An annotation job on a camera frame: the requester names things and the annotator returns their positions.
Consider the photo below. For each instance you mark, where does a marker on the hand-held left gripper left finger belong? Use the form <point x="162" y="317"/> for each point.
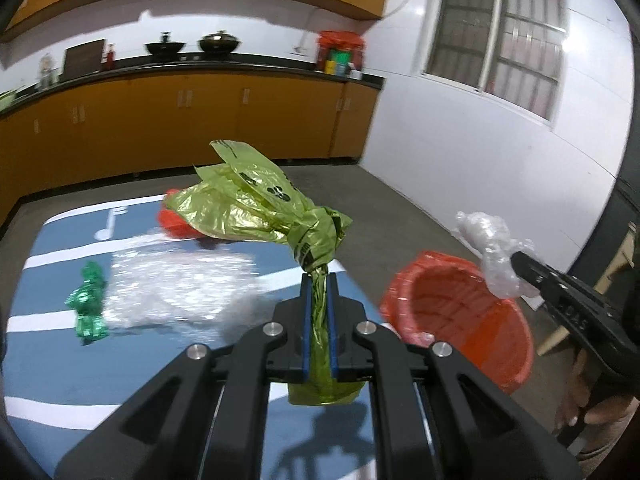
<point x="306" y="320"/>

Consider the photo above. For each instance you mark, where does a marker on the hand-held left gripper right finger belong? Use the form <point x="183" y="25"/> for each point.
<point x="331" y="325"/>

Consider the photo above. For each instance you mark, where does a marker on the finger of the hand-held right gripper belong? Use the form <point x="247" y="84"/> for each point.
<point x="535" y="270"/>

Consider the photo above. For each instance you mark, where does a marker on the clear plastic bag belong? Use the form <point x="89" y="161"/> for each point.
<point x="487" y="240"/>

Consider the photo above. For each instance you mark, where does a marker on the bin with red liner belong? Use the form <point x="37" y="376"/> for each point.
<point x="450" y="310"/>

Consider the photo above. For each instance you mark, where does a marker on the olive green plastic bag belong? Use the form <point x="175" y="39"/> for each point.
<point x="250" y="200"/>

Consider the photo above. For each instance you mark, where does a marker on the person's right hand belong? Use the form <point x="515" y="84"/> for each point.
<point x="575" y="390"/>

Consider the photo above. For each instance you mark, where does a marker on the white plastic bag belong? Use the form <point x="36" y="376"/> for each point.
<point x="175" y="285"/>

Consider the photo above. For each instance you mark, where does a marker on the red plastic bag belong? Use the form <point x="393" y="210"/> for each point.
<point x="172" y="222"/>

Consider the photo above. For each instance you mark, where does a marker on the dark green foil bag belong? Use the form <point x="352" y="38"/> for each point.
<point x="90" y="305"/>

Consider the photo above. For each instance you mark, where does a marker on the wooden lower cabinets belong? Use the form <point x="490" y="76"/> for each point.
<point x="200" y="115"/>

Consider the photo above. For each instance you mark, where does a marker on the barred window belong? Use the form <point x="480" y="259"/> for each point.
<point x="495" y="35"/>

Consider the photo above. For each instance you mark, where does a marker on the blue striped tablecloth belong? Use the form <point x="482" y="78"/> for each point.
<point x="50" y="375"/>

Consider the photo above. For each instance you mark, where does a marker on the green box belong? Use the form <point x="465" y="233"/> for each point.
<point x="341" y="60"/>

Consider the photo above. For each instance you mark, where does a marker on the black kitchen countertop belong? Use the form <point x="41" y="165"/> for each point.
<point x="250" y="62"/>

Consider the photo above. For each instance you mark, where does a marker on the red bag covered appliance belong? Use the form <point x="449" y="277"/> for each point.
<point x="340" y="40"/>

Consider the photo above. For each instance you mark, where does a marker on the black wok with lid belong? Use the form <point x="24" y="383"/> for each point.
<point x="218" y="43"/>
<point x="165" y="46"/>

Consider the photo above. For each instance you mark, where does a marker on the red bottle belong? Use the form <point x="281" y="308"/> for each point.
<point x="109" y="59"/>

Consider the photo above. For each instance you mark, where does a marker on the dark wooden cutting board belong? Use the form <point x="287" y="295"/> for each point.
<point x="84" y="59"/>

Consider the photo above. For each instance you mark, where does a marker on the clear jar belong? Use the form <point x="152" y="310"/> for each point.
<point x="46" y="72"/>

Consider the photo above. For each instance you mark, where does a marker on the green basin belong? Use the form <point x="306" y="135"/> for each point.
<point x="7" y="100"/>

